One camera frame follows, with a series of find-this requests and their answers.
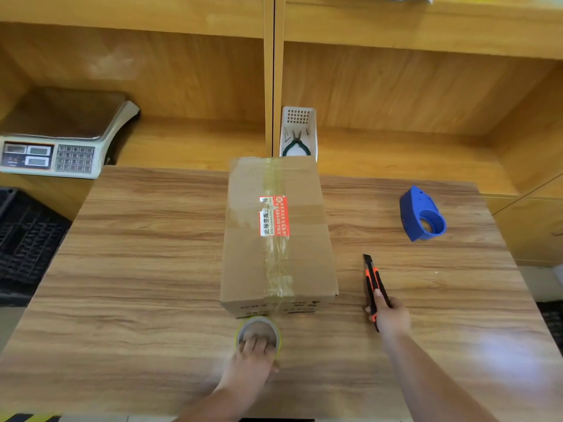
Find clear packing tape roll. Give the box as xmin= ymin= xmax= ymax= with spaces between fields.
xmin=235 ymin=316 xmax=283 ymax=359

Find green handled pliers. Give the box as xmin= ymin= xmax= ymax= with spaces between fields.
xmin=282 ymin=129 xmax=311 ymax=158

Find white plastic basket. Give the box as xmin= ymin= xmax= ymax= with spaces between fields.
xmin=279 ymin=105 xmax=318 ymax=160

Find person's left forearm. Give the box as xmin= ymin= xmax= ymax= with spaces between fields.
xmin=175 ymin=384 xmax=261 ymax=422

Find blue tape dispenser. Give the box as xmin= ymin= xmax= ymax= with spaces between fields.
xmin=399 ymin=186 xmax=447 ymax=242

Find wooden shelf unit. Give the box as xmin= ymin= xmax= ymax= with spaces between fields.
xmin=0 ymin=0 xmax=563 ymax=267

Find orange black utility knife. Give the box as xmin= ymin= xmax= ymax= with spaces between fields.
xmin=363 ymin=254 xmax=393 ymax=333

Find person's left hand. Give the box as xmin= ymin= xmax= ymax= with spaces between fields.
xmin=218 ymin=337 xmax=280 ymax=394

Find black plastic crate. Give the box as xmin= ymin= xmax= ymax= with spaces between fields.
xmin=0 ymin=187 xmax=72 ymax=306

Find taped cardboard box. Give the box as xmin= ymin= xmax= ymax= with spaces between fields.
xmin=219 ymin=156 xmax=339 ymax=319

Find person's right forearm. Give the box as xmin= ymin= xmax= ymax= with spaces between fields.
xmin=381 ymin=328 xmax=500 ymax=422

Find digital weighing scale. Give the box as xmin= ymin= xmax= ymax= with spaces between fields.
xmin=0 ymin=86 xmax=140 ymax=180

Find person's right hand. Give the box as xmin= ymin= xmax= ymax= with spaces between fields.
xmin=364 ymin=289 xmax=412 ymax=339

